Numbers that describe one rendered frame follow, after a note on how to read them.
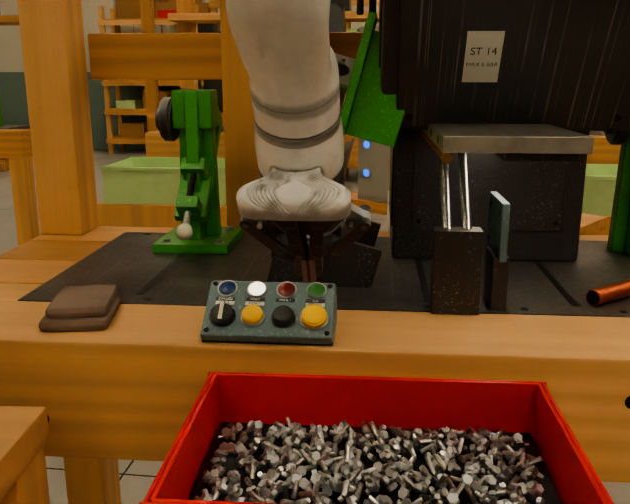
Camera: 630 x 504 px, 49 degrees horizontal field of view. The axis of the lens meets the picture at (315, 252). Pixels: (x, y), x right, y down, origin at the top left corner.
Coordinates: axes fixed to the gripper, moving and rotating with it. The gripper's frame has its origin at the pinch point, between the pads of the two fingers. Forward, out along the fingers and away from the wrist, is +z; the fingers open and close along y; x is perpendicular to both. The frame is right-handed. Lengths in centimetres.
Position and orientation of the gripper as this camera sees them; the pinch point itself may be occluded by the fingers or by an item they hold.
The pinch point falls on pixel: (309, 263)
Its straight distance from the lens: 70.3
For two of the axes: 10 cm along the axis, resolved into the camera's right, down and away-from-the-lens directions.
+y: -10.0, -0.2, 0.8
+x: -0.7, 7.6, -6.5
